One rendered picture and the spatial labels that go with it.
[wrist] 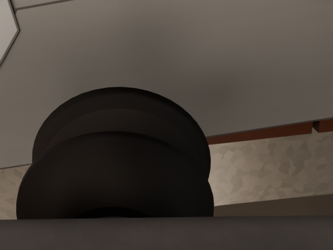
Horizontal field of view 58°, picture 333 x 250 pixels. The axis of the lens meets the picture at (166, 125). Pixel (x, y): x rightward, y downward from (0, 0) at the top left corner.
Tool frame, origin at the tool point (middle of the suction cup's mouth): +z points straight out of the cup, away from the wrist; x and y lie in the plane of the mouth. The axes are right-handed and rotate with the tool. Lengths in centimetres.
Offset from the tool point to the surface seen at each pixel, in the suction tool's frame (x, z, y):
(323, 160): 18.8, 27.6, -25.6
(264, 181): 22.5, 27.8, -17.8
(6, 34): -1.1, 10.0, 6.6
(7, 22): -1.7, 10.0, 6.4
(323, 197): 84, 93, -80
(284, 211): 92, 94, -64
